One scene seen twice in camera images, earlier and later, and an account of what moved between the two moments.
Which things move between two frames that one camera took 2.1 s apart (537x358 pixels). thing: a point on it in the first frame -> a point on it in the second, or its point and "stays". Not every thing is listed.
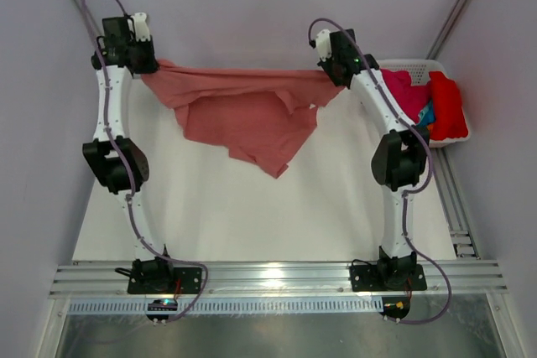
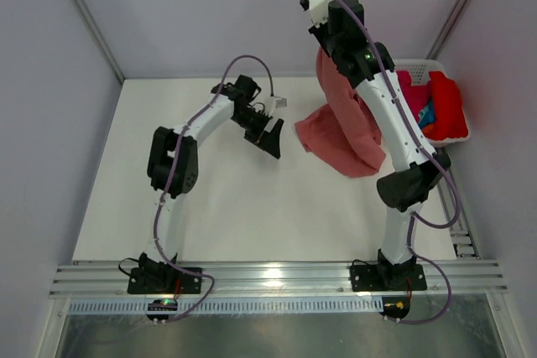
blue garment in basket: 427,115 stays
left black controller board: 161,305 stays
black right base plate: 388,277 stays
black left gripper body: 143,51 -> 253,122
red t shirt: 450,119 stays
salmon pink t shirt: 263,115 -> 342,128
